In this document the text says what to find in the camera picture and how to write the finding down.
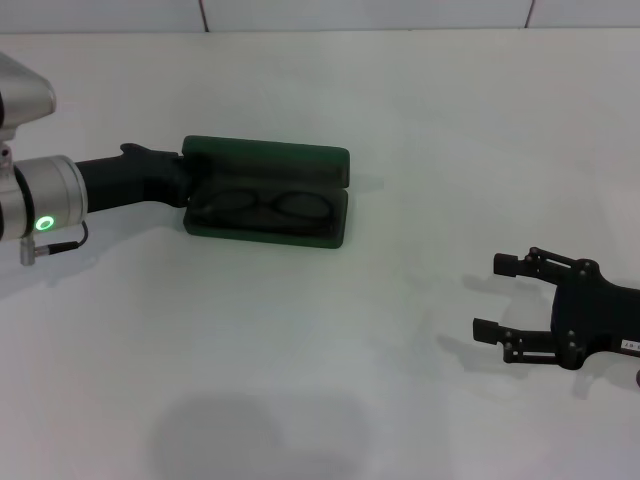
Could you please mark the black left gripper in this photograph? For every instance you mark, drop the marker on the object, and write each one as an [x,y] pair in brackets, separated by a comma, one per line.
[130,180]

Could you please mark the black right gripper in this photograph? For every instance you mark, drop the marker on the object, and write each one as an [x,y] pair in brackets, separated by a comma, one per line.
[595,315]

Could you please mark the green glasses case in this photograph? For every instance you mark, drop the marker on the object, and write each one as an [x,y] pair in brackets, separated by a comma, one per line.
[265,155]

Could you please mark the black glasses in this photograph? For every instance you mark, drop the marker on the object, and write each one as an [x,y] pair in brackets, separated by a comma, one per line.
[267,204]

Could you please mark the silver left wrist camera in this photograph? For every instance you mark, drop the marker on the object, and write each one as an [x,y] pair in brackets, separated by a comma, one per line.
[25,95]

